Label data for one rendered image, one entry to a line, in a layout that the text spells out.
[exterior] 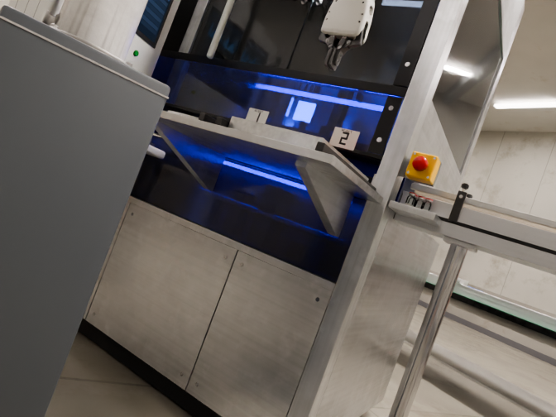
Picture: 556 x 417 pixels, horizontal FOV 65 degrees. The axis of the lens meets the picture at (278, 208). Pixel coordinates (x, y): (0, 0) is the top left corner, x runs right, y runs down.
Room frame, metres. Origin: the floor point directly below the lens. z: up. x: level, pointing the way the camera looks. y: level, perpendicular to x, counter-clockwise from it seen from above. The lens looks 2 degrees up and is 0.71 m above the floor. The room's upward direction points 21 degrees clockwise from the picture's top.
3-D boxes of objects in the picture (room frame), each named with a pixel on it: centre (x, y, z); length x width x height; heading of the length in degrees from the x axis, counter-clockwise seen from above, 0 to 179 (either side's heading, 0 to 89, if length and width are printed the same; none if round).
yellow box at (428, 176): (1.22, -0.34, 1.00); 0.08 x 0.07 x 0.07; 150
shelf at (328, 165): (1.27, 0.11, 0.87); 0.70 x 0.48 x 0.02; 60
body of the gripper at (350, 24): (0.99, 0.00, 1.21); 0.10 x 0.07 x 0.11; 60
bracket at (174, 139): (1.39, 0.33, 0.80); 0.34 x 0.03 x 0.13; 150
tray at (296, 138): (1.15, -0.01, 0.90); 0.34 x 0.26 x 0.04; 150
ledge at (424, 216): (1.25, -0.38, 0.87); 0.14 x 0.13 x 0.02; 150
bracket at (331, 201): (1.14, -0.10, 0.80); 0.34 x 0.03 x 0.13; 150
